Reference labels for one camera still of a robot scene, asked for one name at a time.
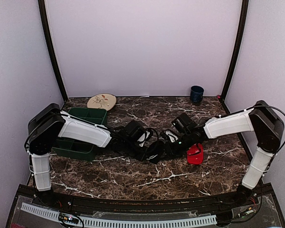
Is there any black striped ankle sock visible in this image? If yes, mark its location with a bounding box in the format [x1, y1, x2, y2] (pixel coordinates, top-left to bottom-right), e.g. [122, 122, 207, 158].
[146, 129, 179, 164]

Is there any green plastic divider tray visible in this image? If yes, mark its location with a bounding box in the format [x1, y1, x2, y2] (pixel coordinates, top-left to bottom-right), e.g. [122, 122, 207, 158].
[52, 107, 107, 162]

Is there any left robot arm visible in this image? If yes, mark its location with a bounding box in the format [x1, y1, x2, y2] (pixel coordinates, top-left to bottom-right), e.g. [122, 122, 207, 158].
[24, 103, 155, 207]

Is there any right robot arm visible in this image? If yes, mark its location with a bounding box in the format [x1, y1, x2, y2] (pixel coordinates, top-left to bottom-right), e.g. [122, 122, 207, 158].
[162, 100, 285, 206]

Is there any red Santa Christmas sock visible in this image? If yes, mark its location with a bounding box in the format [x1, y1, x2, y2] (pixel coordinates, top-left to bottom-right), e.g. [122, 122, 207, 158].
[187, 143, 204, 165]

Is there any dark blue mug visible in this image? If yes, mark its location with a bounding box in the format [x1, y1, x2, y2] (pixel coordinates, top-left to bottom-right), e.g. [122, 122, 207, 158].
[190, 85, 204, 105]

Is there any beige decorated plate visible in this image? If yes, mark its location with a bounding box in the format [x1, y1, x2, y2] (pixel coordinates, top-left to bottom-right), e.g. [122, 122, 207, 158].
[87, 94, 117, 111]

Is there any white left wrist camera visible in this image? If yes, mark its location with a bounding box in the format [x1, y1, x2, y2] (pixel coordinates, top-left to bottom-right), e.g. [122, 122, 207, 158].
[137, 132, 150, 147]

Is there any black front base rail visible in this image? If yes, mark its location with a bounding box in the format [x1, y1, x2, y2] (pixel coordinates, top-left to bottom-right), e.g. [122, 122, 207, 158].
[29, 187, 262, 214]

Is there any white slotted cable duct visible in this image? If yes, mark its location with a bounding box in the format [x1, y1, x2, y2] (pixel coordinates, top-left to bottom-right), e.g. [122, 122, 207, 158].
[20, 203, 217, 228]

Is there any right black frame post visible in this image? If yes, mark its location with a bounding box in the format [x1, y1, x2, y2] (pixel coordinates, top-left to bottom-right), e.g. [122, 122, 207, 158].
[220, 0, 249, 101]

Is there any black frame post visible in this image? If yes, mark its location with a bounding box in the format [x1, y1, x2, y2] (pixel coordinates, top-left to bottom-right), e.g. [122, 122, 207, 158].
[220, 0, 249, 101]
[38, 0, 68, 102]

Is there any left black frame post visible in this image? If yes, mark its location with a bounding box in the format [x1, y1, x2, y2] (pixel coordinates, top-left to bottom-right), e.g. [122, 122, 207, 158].
[38, 0, 68, 102]

